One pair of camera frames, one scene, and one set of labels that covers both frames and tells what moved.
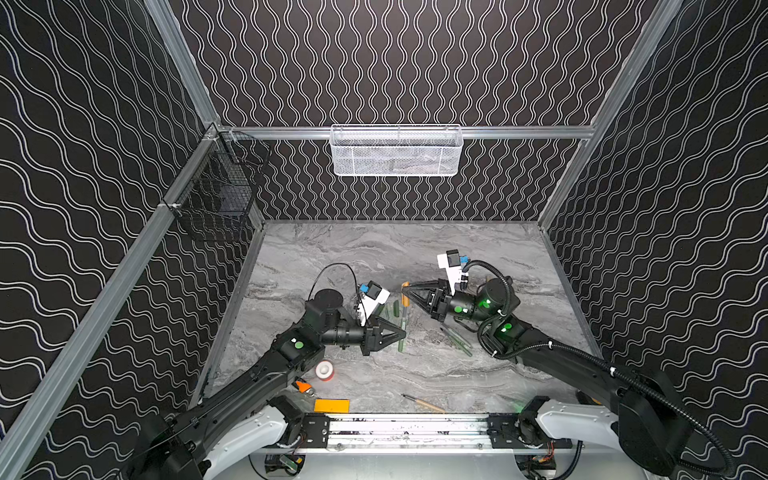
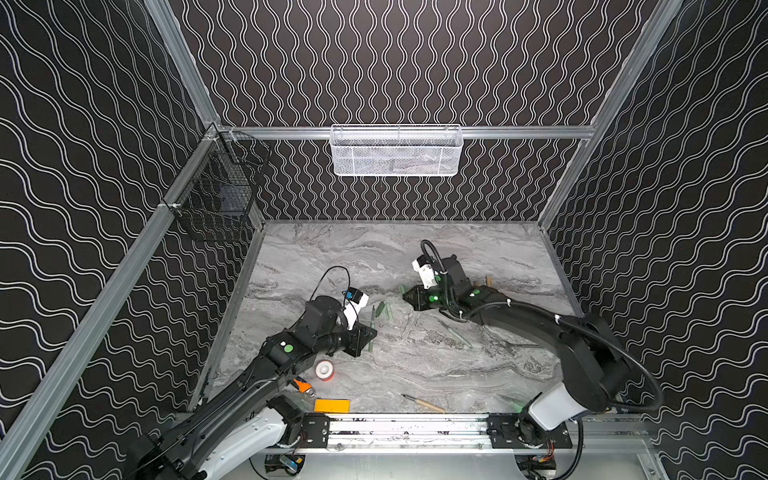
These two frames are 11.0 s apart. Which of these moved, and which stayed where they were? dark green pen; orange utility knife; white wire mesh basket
Moved: dark green pen
Stayed: orange utility knife; white wire mesh basket
